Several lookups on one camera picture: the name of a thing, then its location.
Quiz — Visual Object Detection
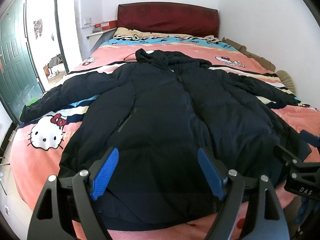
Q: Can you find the black puffer jacket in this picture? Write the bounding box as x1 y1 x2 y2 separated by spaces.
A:
20 49 311 231

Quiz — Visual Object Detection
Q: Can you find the beige straw hat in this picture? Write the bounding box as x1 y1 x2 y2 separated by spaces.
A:
276 70 296 94

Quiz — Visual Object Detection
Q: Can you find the pink Hello Kitty bedspread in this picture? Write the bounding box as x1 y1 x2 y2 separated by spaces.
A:
11 28 319 239

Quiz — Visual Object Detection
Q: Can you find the brown cardboard beside bed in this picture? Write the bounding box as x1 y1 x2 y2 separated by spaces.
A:
222 37 276 72

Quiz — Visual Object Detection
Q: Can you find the green plastic chair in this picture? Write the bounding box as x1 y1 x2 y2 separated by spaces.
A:
19 98 39 119

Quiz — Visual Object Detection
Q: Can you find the green door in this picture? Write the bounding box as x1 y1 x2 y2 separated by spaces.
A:
1 0 43 124

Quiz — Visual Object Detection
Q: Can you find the red box on shelf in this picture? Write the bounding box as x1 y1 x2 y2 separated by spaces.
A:
95 20 118 30

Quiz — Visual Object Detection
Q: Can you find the dark red headboard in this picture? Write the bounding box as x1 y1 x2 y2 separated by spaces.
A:
117 2 220 37

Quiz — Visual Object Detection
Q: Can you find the grey wall shelf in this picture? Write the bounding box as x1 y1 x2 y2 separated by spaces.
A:
86 27 117 52

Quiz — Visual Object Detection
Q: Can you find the white wall switch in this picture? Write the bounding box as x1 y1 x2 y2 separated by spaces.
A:
83 17 92 26

